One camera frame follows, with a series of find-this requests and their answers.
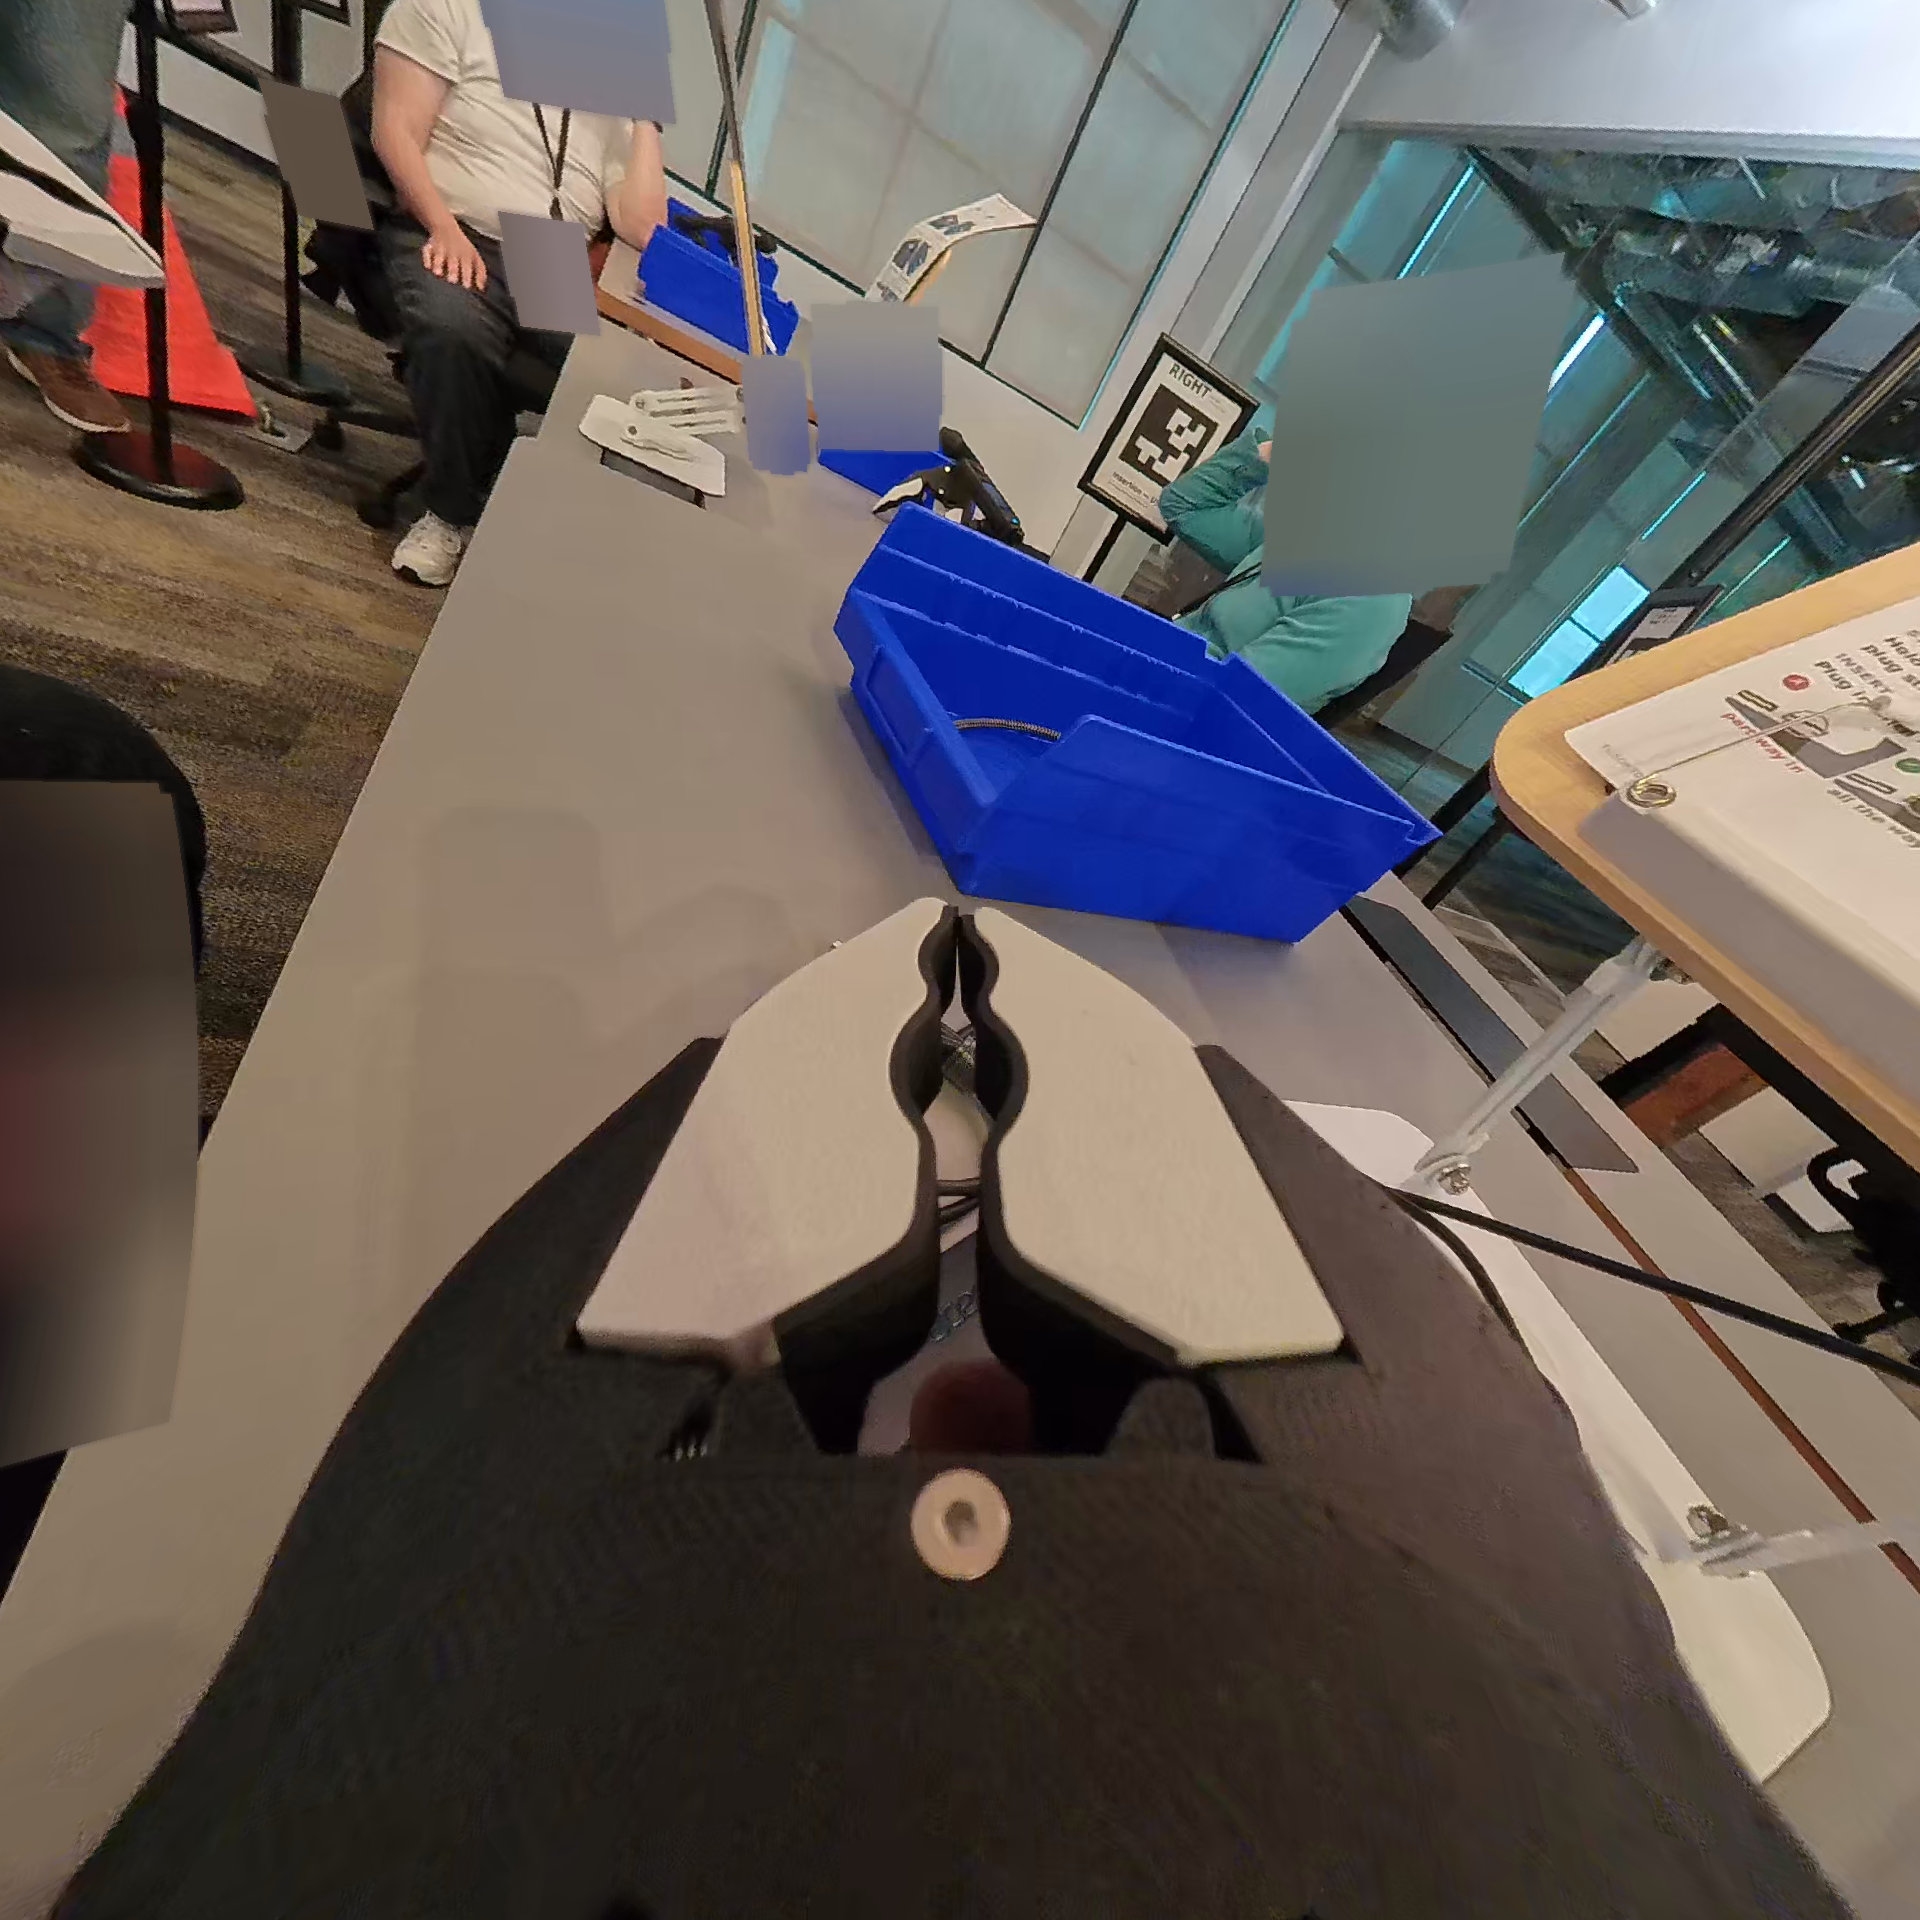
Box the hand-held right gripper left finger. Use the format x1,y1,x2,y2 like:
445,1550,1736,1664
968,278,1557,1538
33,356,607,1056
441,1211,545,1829
576,896,961,1454

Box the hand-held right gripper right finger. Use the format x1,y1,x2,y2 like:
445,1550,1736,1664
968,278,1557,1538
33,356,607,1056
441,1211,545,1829
953,902,1347,1456

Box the large blue plastic bin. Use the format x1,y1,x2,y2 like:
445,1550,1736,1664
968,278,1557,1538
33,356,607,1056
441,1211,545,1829
836,503,1441,944

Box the wooden side table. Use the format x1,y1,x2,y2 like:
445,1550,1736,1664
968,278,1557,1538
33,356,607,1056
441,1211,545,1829
1489,544,1920,1173

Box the black hand-held device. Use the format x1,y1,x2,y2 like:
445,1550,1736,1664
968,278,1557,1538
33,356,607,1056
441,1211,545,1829
875,430,1029,544

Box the framed marker sign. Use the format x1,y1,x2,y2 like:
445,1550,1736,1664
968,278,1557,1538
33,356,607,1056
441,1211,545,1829
1078,333,1259,544

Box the white instruction sheet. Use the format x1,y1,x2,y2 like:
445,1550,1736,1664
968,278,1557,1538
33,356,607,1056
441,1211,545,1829
1566,598,1920,963

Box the small blue plastic bin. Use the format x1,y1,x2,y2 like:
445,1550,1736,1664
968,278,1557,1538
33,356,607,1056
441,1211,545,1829
638,196,799,356

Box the printed paper sheet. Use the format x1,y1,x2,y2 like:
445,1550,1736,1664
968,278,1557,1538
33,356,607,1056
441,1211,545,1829
871,198,1038,304

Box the wooden pole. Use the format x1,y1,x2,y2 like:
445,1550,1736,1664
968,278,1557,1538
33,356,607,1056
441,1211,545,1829
704,0,773,359

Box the red floor cone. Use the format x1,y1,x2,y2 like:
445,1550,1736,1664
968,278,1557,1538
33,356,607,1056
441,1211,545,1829
84,90,260,422

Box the thin black cable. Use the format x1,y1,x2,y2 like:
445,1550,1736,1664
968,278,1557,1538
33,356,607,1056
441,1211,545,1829
1395,1189,1920,1383

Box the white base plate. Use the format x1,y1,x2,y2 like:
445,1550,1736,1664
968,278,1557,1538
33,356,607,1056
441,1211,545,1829
1289,1102,1832,1787

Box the black stanchion post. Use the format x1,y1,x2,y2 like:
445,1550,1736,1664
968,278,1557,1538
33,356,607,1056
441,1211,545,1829
76,0,245,512

